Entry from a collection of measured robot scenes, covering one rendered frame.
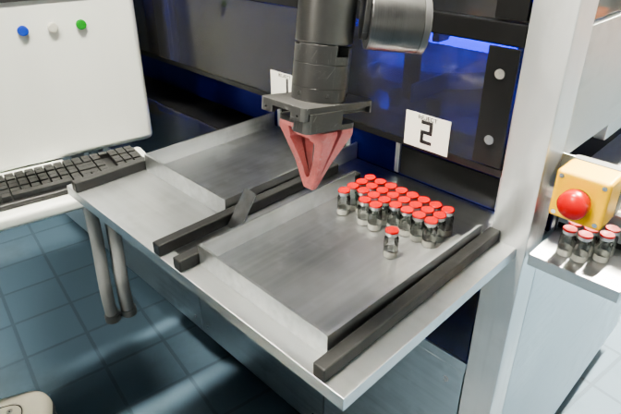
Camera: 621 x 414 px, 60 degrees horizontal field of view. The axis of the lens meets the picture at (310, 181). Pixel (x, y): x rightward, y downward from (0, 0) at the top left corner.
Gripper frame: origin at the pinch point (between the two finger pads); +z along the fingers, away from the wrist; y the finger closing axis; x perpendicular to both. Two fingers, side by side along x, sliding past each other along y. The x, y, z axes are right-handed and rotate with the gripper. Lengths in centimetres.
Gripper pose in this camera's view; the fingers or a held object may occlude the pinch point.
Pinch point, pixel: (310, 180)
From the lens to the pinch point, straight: 58.3
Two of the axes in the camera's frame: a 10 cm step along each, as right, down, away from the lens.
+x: -7.0, -3.0, 6.4
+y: 7.0, -1.8, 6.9
